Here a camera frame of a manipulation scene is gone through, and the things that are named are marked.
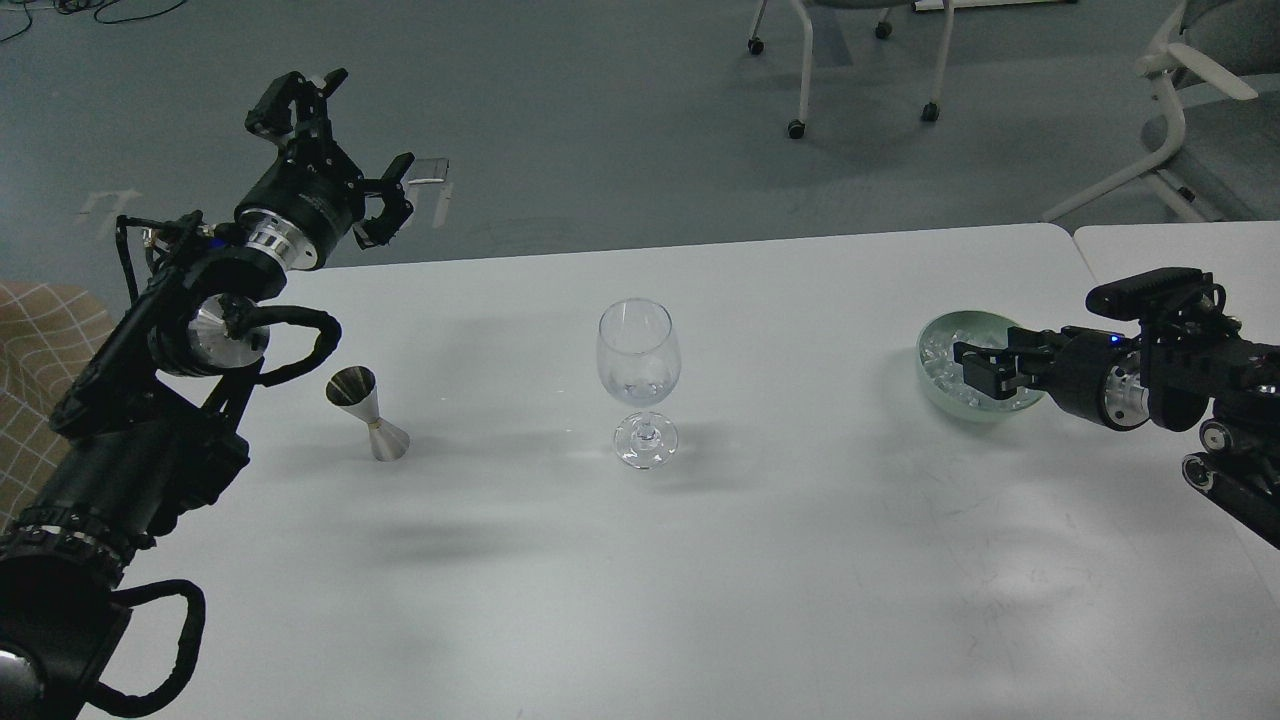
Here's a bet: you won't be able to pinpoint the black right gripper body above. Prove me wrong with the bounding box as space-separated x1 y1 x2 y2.
1006 325 1149 430

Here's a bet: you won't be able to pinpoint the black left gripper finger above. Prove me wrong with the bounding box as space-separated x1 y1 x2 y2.
244 68 349 151
352 152 416 250

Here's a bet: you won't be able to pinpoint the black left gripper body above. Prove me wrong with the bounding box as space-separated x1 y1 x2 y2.
236 140 371 272

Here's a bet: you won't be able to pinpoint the steel double jigger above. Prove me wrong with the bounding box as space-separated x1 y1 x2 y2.
325 366 411 462

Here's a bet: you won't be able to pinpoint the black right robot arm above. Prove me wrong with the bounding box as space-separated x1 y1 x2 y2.
952 266 1279 546

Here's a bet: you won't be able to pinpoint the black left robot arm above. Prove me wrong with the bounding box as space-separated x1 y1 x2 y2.
3 68 415 719

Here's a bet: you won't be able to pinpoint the pile of ice cubes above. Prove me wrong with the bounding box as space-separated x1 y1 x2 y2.
920 327 1041 413

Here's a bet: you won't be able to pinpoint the clear wine glass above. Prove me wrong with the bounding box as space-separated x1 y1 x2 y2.
596 297 682 470

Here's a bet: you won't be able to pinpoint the green bowl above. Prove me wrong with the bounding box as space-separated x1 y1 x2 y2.
914 310 1047 423

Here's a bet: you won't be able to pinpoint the silver floor socket plate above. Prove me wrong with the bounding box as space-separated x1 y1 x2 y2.
403 158 451 186

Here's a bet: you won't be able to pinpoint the grey white office chair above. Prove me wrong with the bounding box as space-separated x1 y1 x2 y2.
1042 1 1279 222

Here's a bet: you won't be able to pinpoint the beige checked cushion seat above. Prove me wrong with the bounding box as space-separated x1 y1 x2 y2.
1 281 115 525

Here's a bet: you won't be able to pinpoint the black floor cables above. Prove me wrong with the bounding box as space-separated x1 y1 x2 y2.
0 0 191 45

